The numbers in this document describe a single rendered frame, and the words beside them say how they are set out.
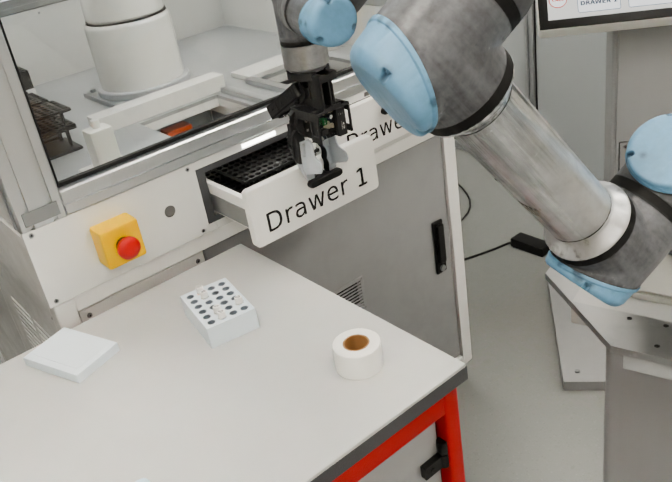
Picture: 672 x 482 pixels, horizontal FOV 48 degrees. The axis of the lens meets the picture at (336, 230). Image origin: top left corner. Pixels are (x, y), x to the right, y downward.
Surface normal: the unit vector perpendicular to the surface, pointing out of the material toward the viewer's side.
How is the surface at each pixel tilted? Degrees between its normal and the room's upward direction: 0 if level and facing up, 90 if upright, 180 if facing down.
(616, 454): 90
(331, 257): 90
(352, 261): 90
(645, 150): 35
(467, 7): 73
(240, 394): 0
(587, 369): 3
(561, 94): 90
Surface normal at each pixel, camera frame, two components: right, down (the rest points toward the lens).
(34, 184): 0.64, 0.28
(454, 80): 0.40, 0.54
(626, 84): -0.15, 0.49
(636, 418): -0.55, 0.47
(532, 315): -0.14, -0.87
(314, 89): -0.76, 0.40
